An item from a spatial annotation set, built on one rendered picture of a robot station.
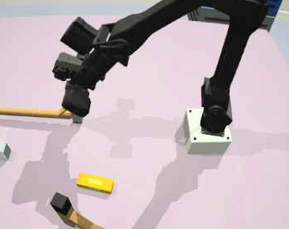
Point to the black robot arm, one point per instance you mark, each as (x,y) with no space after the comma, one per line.
(130,33)

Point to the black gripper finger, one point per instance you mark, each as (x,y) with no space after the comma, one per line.
(68,88)

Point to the yellow rectangular block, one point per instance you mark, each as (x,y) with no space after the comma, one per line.
(95,183)

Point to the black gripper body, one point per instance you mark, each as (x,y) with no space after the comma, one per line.
(77,101)

